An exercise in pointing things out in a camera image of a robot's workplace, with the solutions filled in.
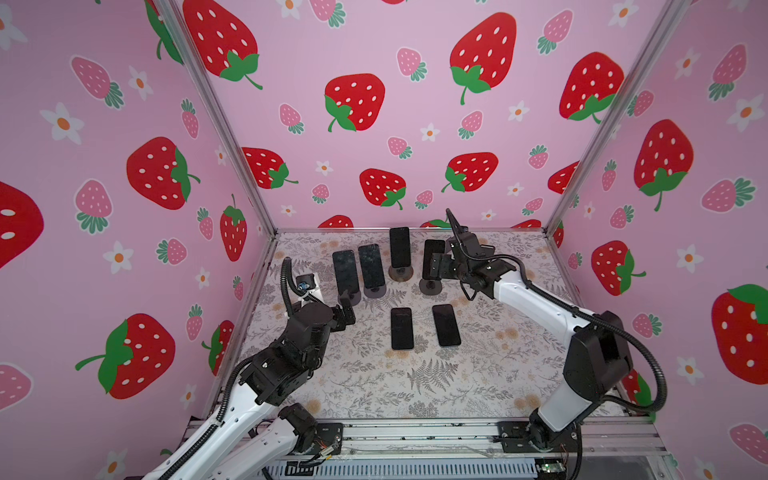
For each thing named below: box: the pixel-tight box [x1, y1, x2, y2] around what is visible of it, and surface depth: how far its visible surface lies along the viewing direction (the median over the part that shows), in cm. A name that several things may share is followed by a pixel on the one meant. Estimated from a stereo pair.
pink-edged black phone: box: [391, 307, 414, 350], surface depth 95 cm
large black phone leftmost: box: [332, 250, 360, 296], surface depth 97 cm
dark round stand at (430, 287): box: [419, 278, 442, 296], surface depth 106 cm
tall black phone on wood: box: [389, 226, 411, 268], surface depth 102 cm
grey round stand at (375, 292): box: [364, 284, 386, 298], surface depth 105 cm
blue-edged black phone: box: [432, 304, 461, 347], surface depth 96 cm
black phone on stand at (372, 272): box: [358, 244, 385, 289], surface depth 98 cm
